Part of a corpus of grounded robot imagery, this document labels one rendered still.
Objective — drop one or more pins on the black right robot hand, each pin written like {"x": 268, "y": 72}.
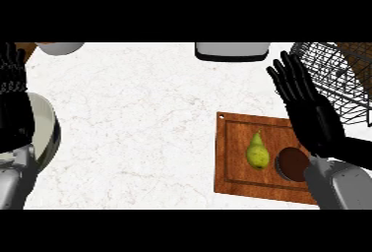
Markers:
{"x": 311, "y": 111}

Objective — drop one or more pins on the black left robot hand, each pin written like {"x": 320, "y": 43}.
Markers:
{"x": 13, "y": 111}

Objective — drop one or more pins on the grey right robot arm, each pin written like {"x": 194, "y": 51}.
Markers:
{"x": 341, "y": 185}

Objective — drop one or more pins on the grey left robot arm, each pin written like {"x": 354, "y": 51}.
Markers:
{"x": 14, "y": 178}

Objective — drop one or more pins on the green pear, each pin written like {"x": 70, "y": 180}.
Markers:
{"x": 256, "y": 152}

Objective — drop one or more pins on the brown wooden cutting board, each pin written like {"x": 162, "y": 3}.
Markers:
{"x": 246, "y": 183}

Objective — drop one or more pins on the silver metal bowl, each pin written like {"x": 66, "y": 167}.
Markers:
{"x": 44, "y": 131}

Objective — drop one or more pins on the dark brown round can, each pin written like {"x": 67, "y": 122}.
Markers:
{"x": 292, "y": 164}

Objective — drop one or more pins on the grey rounded bowl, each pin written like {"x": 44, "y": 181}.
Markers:
{"x": 59, "y": 48}

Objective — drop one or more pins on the grey appliance with black base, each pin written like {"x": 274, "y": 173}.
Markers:
{"x": 231, "y": 50}

